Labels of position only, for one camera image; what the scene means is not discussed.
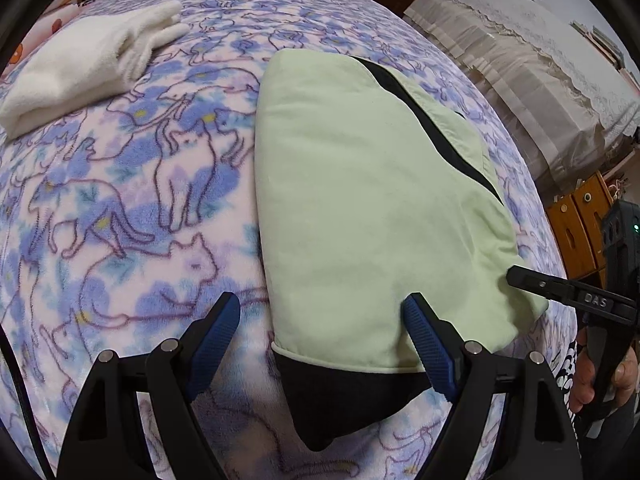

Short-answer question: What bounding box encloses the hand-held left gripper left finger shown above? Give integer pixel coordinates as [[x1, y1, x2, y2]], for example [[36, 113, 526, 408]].
[[57, 291, 242, 480]]

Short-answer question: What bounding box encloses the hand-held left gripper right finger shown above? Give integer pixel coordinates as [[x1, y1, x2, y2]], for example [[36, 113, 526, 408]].
[[402, 292, 583, 480]]

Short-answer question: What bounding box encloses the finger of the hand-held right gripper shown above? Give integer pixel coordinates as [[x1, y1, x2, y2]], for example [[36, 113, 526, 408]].
[[506, 266, 638, 322]]

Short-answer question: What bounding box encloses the green and black hooded jacket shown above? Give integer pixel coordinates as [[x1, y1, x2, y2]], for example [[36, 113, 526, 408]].
[[252, 49, 550, 453]]

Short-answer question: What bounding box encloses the person's right hand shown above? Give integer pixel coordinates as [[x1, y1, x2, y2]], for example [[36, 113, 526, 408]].
[[569, 340, 640, 415]]

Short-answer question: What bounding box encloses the wooden drawer cabinet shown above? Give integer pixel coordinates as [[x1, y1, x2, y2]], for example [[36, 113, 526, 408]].
[[545, 170, 621, 281]]

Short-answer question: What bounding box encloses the black and white graffiti cloth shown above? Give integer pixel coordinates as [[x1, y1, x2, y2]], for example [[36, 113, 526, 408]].
[[547, 335, 601, 480]]

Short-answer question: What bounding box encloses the purple cat-print fleece blanket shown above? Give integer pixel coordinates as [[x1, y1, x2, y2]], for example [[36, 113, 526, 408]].
[[0, 0, 581, 480]]

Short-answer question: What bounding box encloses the beige lace-covered furniture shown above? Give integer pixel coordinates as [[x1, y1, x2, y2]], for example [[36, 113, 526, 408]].
[[402, 0, 640, 196]]

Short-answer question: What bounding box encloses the folded white fleece cloth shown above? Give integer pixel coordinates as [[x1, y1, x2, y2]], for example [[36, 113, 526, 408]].
[[0, 0, 190, 138]]

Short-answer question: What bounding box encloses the black strap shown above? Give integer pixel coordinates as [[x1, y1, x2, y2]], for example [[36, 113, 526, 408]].
[[0, 327, 53, 480]]

